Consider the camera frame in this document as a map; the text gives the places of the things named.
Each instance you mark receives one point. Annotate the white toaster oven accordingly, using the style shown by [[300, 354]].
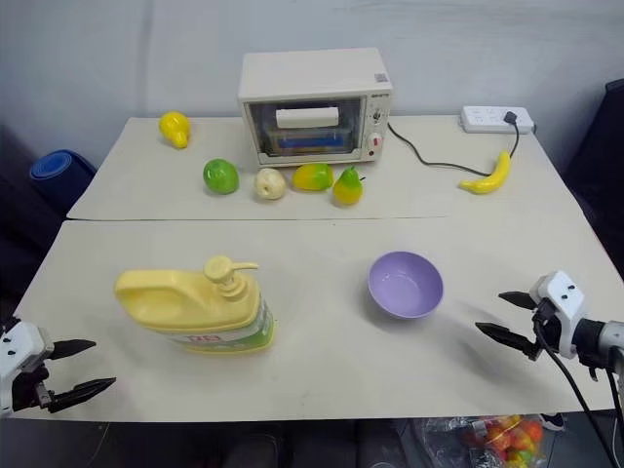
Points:
[[312, 73]]

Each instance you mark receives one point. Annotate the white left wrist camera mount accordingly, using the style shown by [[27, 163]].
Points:
[[17, 346]]

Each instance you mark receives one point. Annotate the green toy apple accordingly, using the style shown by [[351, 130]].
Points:
[[220, 176]]

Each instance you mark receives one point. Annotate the blue oven tray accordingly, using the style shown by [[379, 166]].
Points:
[[312, 140]]

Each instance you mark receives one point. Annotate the purple plastic bowl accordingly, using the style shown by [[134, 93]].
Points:
[[404, 285]]

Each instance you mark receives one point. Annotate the blue rolled mat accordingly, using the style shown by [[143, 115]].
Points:
[[58, 170]]

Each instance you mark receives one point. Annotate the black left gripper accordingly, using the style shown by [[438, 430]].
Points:
[[27, 387]]

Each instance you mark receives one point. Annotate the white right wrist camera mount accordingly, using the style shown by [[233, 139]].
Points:
[[565, 297]]

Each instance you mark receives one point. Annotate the clear bag of colourful toys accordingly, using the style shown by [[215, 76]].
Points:
[[507, 439]]

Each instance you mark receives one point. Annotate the green yellow toy pear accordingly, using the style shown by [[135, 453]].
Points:
[[347, 187]]

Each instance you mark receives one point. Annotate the cream white toy apple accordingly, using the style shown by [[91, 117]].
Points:
[[269, 184]]

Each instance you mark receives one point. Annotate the yellow green toy mango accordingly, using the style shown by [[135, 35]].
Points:
[[313, 176]]

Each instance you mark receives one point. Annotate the white blue shoe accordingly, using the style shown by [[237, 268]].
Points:
[[553, 421]]

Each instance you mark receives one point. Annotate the white power strip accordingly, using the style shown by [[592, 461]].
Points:
[[487, 117]]

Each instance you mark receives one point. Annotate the yellow toy banana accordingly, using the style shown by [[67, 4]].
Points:
[[495, 176]]

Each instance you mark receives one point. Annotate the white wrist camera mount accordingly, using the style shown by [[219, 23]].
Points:
[[17, 346], [565, 297]]

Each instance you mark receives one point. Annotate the yellow detergent bottle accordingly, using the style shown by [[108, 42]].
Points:
[[205, 302]]

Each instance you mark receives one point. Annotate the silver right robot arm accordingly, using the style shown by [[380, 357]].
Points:
[[607, 339]]

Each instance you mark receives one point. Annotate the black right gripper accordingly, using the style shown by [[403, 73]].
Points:
[[548, 326]]

